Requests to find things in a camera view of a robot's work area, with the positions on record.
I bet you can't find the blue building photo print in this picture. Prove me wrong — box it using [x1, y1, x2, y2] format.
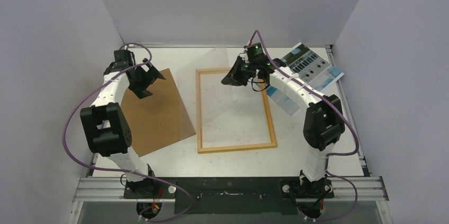
[266, 42, 344, 117]

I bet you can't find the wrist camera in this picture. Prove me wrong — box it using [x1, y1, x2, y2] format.
[119, 43, 134, 50]
[245, 42, 268, 64]

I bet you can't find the aluminium front rail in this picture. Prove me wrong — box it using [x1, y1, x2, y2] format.
[73, 176, 389, 202]

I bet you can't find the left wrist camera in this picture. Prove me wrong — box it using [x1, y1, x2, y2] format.
[119, 43, 134, 50]

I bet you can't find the yellow wooden picture frame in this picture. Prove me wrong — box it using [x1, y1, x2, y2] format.
[195, 67, 277, 154]

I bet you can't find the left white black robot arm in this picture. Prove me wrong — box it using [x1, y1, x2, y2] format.
[80, 49, 164, 198]

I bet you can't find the brown frame backing board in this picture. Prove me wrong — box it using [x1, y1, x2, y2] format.
[120, 68, 196, 157]

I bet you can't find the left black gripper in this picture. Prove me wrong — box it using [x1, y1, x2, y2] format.
[129, 59, 165, 98]

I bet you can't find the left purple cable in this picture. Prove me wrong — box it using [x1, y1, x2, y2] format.
[62, 42, 194, 223]

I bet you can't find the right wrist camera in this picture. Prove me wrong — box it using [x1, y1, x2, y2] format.
[245, 42, 268, 64]

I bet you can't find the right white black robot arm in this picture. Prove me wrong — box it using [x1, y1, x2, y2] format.
[221, 55, 345, 198]

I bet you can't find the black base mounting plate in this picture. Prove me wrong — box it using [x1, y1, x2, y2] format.
[123, 176, 334, 218]

